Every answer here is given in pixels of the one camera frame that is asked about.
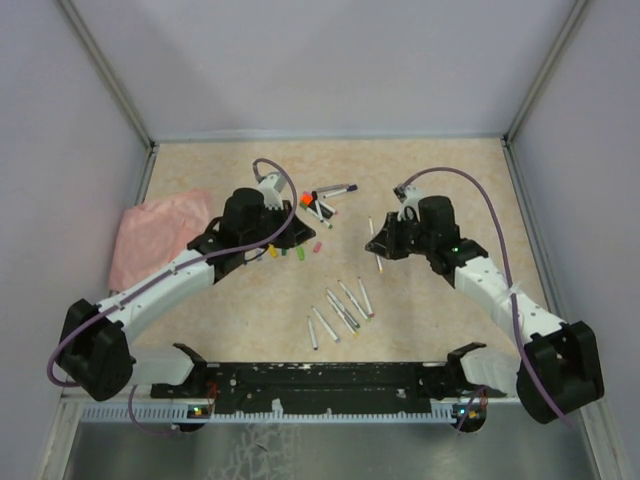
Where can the light green capped marker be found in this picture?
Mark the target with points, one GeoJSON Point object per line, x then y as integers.
{"type": "Point", "coordinates": [354, 301]}

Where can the orange highlighter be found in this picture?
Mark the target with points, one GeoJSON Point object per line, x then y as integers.
{"type": "Point", "coordinates": [306, 200]}

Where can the pink capped marker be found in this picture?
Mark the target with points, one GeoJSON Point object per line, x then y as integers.
{"type": "Point", "coordinates": [368, 306]}

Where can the aluminium frame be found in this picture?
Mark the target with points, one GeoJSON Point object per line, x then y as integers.
{"type": "Point", "coordinates": [381, 94]}

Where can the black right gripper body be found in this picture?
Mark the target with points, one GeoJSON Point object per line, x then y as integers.
{"type": "Point", "coordinates": [410, 238]}

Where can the blue tipped white marker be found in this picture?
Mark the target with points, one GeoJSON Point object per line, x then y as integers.
{"type": "Point", "coordinates": [348, 189]}

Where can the yellow capped white marker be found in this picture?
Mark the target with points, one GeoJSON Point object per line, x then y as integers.
{"type": "Point", "coordinates": [343, 317]}

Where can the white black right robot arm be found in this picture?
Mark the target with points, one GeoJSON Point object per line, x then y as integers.
{"type": "Point", "coordinates": [558, 368]}

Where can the pink tipped white marker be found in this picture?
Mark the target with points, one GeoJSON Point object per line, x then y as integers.
{"type": "Point", "coordinates": [327, 210]}

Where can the grey blue capped marker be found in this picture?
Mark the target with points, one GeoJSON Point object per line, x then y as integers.
{"type": "Point", "coordinates": [334, 336]}

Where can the dark green capped marker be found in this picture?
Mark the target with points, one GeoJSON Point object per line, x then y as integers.
{"type": "Point", "coordinates": [317, 216]}

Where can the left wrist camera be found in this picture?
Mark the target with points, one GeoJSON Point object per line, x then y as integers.
{"type": "Point", "coordinates": [271, 186]}

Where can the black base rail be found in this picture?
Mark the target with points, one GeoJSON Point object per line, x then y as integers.
{"type": "Point", "coordinates": [318, 388]}

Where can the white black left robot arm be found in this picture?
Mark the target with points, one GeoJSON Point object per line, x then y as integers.
{"type": "Point", "coordinates": [95, 345]}

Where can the pink cloth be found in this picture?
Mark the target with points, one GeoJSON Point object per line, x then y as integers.
{"type": "Point", "coordinates": [152, 234]}

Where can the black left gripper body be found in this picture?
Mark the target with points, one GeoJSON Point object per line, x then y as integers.
{"type": "Point", "coordinates": [275, 221]}

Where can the black capped white marker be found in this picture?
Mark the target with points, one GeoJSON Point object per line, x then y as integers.
{"type": "Point", "coordinates": [317, 206]}

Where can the grey purple pen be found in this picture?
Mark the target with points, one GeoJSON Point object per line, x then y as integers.
{"type": "Point", "coordinates": [331, 188]}

